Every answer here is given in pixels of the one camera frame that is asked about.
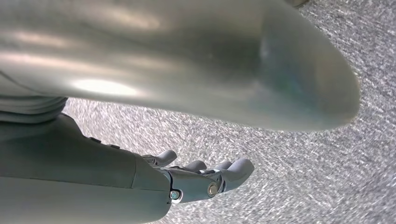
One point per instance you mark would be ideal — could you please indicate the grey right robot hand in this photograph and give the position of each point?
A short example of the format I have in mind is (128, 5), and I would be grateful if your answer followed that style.
(77, 173)

